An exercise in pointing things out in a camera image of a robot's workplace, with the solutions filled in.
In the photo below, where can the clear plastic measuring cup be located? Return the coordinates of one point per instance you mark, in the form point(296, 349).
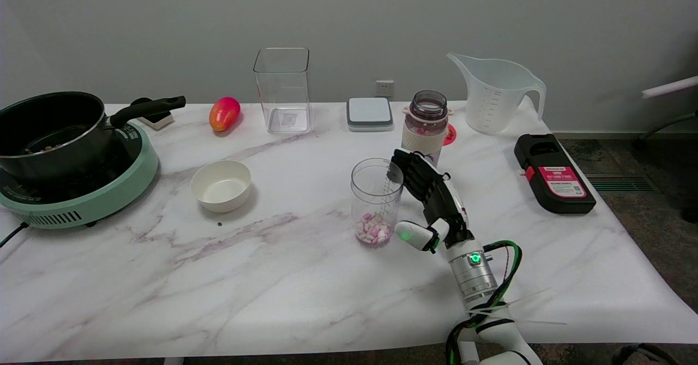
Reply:
point(373, 190)

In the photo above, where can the white padded bar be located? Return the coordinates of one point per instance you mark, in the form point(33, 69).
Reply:
point(671, 87)

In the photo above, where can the floor vent grate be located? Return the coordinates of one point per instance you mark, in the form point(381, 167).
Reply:
point(621, 183)

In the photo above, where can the pink white candy pieces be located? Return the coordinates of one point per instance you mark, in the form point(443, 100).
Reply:
point(373, 231)

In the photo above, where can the red round lid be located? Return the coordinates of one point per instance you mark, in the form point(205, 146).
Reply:
point(450, 135)

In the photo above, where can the clear square storage container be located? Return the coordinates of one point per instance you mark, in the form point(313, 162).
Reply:
point(283, 97)

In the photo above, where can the large translucent measuring jug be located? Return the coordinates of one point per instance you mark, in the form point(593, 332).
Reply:
point(493, 97)

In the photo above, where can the black device with pink label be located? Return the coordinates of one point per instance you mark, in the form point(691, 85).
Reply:
point(556, 182)

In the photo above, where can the grey curved chair leg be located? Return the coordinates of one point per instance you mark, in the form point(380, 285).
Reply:
point(668, 122)

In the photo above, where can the water bottle with beige sleeve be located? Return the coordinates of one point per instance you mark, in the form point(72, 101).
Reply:
point(424, 136)

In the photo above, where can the white wall socket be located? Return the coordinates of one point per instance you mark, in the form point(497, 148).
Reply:
point(384, 88)

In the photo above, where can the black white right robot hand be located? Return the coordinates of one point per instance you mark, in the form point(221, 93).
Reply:
point(439, 201)

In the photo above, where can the small white black gadget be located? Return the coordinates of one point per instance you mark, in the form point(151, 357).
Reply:
point(158, 120)

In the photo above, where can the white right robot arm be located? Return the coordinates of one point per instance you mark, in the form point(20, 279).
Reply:
point(474, 277)

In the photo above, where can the white bowl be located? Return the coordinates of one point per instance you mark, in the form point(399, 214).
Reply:
point(221, 187)

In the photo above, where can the green induction cooker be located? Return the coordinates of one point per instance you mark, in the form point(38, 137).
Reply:
point(109, 193)

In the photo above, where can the white table leg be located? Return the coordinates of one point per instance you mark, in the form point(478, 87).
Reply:
point(469, 357)

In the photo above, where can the red orange toy mango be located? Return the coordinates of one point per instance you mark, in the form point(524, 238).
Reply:
point(223, 114)

